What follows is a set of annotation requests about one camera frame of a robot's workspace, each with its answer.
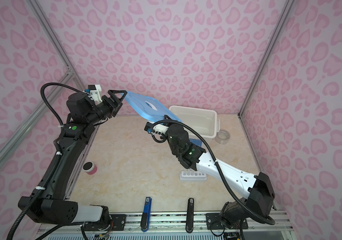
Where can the white plastic storage bin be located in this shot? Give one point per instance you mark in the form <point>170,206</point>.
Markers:
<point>204,122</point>

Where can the blue stapler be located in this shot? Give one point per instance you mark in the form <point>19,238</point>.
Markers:
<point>145,219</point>

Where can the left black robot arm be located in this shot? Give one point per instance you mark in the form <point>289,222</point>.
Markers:
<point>47,203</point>

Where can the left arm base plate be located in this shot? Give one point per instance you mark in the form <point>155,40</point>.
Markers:
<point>114,222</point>

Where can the clear tape roll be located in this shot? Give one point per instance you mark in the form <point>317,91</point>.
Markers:
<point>222,137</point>

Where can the pink jar black lid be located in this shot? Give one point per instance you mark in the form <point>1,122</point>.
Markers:
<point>90,168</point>

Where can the blue plastic bin lid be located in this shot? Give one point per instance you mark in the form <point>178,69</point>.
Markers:
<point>149,108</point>

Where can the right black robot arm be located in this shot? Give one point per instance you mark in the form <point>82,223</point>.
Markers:
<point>253,194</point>

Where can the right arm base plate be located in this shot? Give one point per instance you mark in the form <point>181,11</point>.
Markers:
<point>215,222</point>

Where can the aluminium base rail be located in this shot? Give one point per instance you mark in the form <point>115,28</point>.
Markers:
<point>171,226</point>

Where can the black stapler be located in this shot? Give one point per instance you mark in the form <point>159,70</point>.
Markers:
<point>189,216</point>

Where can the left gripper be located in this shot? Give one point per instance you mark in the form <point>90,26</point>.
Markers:
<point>114,106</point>

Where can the white test tube rack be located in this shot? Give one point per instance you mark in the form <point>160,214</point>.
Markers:
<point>192,176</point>

